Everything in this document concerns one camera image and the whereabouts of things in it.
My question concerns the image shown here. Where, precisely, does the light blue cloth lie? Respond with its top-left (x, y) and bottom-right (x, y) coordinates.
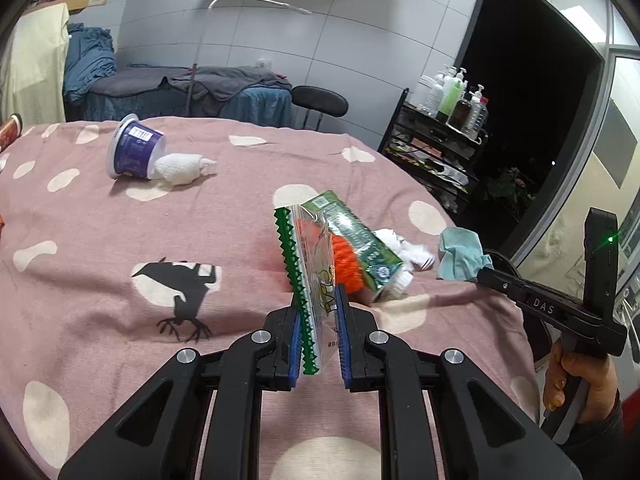
top-left (437, 226), bottom-right (494, 282)

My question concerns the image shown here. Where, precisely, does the orange foam fruit net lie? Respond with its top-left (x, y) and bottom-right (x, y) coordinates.
top-left (331, 234), bottom-right (364, 295)

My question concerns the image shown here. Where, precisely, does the green clear snack wrapper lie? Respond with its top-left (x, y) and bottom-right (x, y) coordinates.
top-left (274, 205), bottom-right (337, 375)

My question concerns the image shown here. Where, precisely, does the purple yogurt cup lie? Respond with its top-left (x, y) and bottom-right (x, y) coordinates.
top-left (106, 114), bottom-right (166, 180)

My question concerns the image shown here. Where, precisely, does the person's right hand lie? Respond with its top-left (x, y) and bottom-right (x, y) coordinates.
top-left (541, 339), bottom-right (622, 426)

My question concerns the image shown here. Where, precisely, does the potted plant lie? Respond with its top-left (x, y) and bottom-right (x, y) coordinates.
top-left (488, 167), bottom-right (535, 217)

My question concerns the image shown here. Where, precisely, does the white crumpled paper tissue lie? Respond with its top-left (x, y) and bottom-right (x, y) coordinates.
top-left (374, 229), bottom-right (435, 272)

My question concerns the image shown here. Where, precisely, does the green milk carton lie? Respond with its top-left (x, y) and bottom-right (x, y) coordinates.
top-left (303, 191), bottom-right (413, 301)

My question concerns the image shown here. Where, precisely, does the black trolley cart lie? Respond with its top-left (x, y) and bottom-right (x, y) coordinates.
top-left (378, 88), bottom-right (485, 217)

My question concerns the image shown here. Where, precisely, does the pink polka dot bed cover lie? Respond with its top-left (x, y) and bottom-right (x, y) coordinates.
top-left (1, 118), bottom-right (540, 479)

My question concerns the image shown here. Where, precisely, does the clear ribbed bottle red cap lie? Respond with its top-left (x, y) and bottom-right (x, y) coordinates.
top-left (463, 84), bottom-right (484, 140)

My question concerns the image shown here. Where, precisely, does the dark brown pump bottle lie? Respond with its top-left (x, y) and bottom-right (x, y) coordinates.
top-left (447, 92), bottom-right (472, 131)

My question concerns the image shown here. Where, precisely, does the white pump bottle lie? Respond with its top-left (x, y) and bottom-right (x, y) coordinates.
top-left (421, 65), bottom-right (457, 118)

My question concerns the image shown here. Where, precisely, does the green lotion bottle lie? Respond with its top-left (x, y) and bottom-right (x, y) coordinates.
top-left (436, 67), bottom-right (466, 122)

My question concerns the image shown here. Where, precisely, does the black round stool chair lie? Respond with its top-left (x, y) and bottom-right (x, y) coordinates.
top-left (291, 84), bottom-right (349, 131)

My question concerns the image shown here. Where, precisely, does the white crumpled tissue by cup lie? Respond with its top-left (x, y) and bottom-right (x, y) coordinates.
top-left (152, 153), bottom-right (217, 185)

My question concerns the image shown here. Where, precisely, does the red cylindrical can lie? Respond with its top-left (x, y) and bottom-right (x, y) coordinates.
top-left (0, 114), bottom-right (23, 152)

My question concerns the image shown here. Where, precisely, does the blue massage bed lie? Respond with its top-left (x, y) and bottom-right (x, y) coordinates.
top-left (64, 79), bottom-right (294, 128)

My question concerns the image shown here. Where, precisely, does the grey blanket on bed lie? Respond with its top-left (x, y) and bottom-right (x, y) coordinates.
top-left (90, 66), bottom-right (292, 103)

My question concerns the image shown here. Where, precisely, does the pile of blue sheets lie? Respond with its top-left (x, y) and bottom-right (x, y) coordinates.
top-left (63, 23), bottom-right (116, 105)

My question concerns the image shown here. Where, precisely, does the cream cloth covered chair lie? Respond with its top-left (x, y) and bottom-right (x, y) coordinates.
top-left (1, 3), bottom-right (70, 127)

